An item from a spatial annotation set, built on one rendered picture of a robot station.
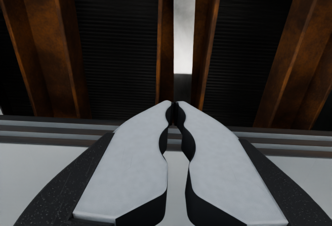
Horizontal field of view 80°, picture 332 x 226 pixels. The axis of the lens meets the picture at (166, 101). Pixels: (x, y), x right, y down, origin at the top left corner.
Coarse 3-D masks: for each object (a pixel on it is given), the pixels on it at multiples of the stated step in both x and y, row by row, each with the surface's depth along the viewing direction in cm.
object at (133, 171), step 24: (144, 120) 10; (168, 120) 12; (120, 144) 8; (144, 144) 8; (96, 168) 7; (120, 168) 7; (144, 168) 7; (96, 192) 6; (120, 192) 6; (144, 192) 6; (96, 216) 6; (120, 216) 6; (144, 216) 6
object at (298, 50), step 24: (312, 0) 26; (288, 24) 31; (312, 24) 31; (288, 48) 31; (312, 48) 33; (288, 72) 30; (312, 72) 35; (264, 96) 37; (288, 96) 37; (312, 96) 35; (264, 120) 36; (288, 120) 40; (312, 120) 35
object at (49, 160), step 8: (32, 144) 22; (40, 144) 22; (32, 152) 22; (40, 152) 22; (48, 152) 22; (56, 152) 22; (64, 152) 22; (72, 152) 22; (80, 152) 22; (40, 160) 23; (48, 160) 23; (56, 160) 23; (64, 160) 23; (72, 160) 23; (40, 168) 24; (48, 168) 24; (56, 168) 24; (40, 176) 24; (48, 176) 24
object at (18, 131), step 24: (0, 120) 23; (24, 120) 23; (48, 120) 23; (72, 120) 24; (96, 120) 24; (48, 144) 22; (72, 144) 22; (168, 144) 23; (264, 144) 23; (288, 144) 23; (312, 144) 23
